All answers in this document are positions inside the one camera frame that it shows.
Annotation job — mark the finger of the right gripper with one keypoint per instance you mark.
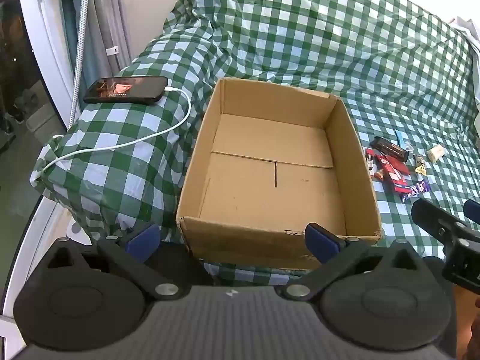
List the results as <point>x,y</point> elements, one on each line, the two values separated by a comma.
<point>471,210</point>
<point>440,224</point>

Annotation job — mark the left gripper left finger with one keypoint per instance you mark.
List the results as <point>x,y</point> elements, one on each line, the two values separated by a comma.
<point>129,254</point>

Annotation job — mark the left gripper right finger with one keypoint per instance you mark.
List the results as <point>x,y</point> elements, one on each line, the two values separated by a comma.
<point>336,256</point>

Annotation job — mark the purple candy bar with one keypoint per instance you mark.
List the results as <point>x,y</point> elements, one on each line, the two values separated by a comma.
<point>420,187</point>

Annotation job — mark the beige nougat bar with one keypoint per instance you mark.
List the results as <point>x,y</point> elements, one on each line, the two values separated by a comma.
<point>435,153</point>

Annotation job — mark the silver sachet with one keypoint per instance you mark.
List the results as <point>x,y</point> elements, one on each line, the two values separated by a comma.
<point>417,157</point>

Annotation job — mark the red spicy strip packet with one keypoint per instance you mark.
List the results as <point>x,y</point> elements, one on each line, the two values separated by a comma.
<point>398,182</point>

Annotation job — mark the dark chocolate bar wrapper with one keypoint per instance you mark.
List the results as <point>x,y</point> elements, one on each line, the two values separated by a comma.
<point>389,148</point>

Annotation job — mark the red white oreo packet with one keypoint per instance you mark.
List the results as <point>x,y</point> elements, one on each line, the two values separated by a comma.
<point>371,160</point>

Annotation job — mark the yellow cow snack packet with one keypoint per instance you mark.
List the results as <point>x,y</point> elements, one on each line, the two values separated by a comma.
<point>421,169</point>

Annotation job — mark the light blue candy stick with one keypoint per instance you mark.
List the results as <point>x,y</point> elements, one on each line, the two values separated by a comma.
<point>400,139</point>

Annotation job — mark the person hand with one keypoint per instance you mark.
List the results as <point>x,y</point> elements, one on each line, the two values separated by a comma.
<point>473,347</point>

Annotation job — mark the brown cardboard box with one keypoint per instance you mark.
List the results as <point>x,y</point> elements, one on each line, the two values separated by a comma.
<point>269,160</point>

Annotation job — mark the black smartphone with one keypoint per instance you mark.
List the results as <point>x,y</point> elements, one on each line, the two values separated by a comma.
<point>145,90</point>

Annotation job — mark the green checkered sofa cover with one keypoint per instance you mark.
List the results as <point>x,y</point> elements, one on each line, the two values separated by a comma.
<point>394,65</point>

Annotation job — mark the white crumpled sheet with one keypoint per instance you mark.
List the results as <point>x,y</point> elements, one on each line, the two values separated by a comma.
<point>467,28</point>

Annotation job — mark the grey curtain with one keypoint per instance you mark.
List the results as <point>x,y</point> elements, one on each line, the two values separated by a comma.
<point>114,48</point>

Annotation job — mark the white braided pole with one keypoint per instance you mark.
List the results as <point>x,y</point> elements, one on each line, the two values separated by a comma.
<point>80,46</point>

